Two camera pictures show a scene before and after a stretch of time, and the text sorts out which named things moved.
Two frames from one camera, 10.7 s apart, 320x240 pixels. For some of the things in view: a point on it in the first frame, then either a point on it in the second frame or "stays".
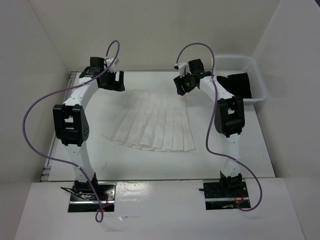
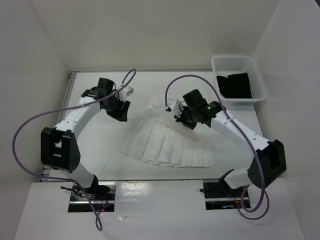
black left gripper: (116, 85) -> (120, 114)
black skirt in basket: (237, 84) stays
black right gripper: (179, 82) -> (181, 119)
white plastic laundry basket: (230, 64) stays
